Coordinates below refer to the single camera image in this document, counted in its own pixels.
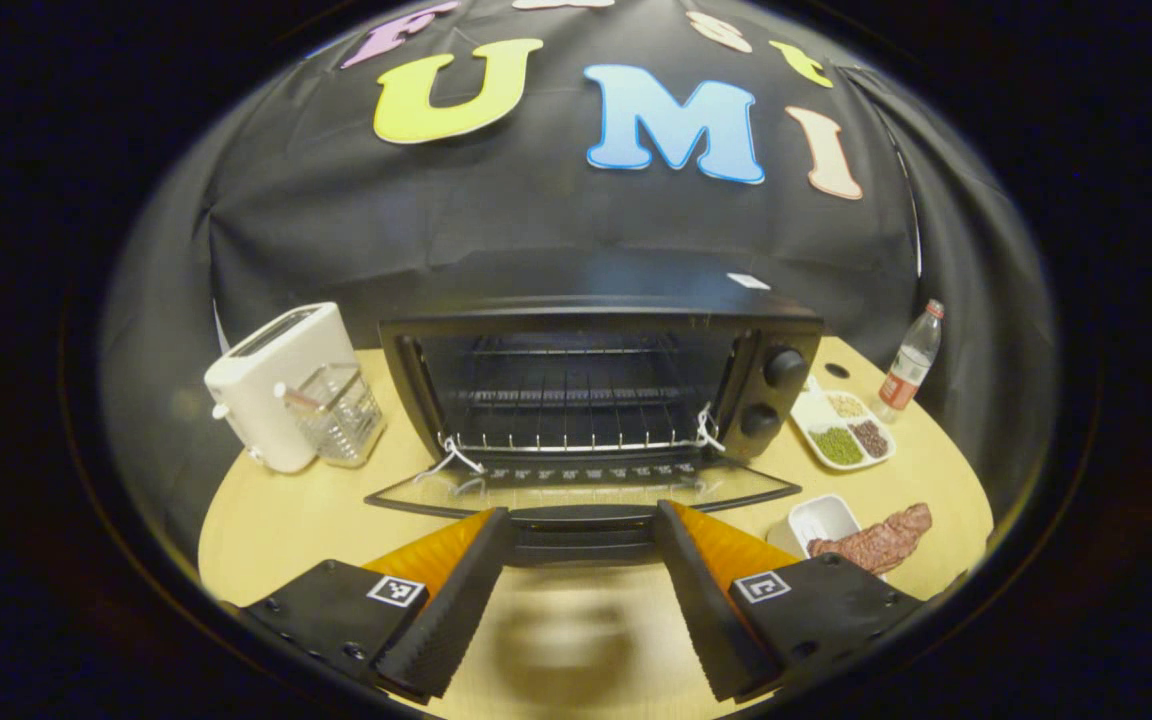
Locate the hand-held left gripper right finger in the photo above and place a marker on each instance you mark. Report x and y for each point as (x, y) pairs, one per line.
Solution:
(706, 610)

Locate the white rectangular dish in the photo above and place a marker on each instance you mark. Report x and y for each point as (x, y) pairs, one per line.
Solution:
(821, 520)

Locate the clear plastic bottle red label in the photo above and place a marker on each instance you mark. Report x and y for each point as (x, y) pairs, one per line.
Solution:
(908, 365)

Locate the small black round disc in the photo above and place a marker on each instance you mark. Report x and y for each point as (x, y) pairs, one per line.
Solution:
(836, 371)

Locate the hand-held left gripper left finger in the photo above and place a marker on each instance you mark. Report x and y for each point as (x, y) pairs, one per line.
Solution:
(451, 610)

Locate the black electric oven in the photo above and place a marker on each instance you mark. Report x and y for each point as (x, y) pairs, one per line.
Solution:
(776, 400)

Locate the clear square measuring container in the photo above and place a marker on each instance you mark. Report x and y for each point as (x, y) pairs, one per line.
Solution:
(341, 420)

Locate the brown meat slab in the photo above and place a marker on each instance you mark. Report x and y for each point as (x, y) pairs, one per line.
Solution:
(876, 542)

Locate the white toaster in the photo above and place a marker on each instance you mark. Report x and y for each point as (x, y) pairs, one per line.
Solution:
(256, 400)

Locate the black backdrop cloth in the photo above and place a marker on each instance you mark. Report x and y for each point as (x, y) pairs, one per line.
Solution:
(336, 230)

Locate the white divided plate of beans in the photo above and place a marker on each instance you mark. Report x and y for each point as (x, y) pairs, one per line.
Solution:
(841, 430)

